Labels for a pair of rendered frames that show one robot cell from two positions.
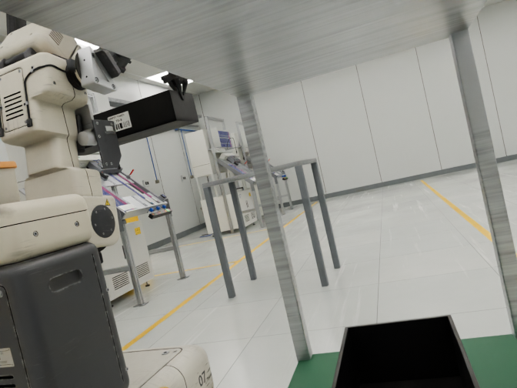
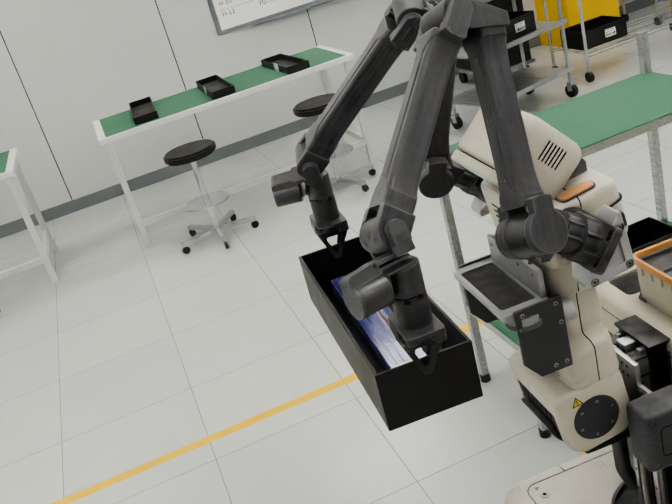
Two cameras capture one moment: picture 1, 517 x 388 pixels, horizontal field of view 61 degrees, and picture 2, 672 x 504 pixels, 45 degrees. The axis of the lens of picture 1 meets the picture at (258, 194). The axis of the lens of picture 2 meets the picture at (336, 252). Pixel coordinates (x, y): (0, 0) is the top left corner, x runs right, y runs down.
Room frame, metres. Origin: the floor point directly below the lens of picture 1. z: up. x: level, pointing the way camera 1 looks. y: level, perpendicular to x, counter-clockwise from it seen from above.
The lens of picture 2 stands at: (2.47, 1.67, 1.84)
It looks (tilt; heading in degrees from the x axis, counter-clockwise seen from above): 23 degrees down; 240
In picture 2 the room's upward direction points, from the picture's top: 16 degrees counter-clockwise
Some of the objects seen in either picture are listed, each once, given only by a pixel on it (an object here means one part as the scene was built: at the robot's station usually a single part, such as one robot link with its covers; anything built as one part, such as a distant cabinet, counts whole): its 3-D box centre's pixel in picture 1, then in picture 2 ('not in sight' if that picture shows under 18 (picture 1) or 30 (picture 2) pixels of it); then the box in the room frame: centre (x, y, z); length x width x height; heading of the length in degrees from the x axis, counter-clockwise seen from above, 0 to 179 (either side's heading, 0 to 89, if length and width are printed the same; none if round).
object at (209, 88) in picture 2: not in sight; (214, 86); (0.05, -3.56, 0.83); 0.62 x 0.16 x 0.06; 73
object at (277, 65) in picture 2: not in sight; (284, 63); (-0.45, -3.39, 0.83); 0.62 x 0.16 x 0.06; 76
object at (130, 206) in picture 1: (106, 225); not in sight; (3.84, 1.37, 0.65); 1.01 x 0.73 x 1.29; 73
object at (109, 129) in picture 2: not in sight; (237, 141); (0.01, -3.57, 0.40); 1.80 x 0.75 x 0.80; 163
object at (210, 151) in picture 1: (221, 175); not in sight; (7.28, 0.52, 0.95); 1.36 x 0.82 x 1.90; 73
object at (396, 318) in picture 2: not in sight; (412, 310); (1.83, 0.73, 1.21); 0.10 x 0.07 x 0.07; 69
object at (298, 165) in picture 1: (273, 226); not in sight; (3.02, -0.05, 0.40); 0.70 x 0.45 x 0.80; 68
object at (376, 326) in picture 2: not in sight; (380, 328); (1.73, 0.46, 1.04); 0.51 x 0.07 x 0.03; 69
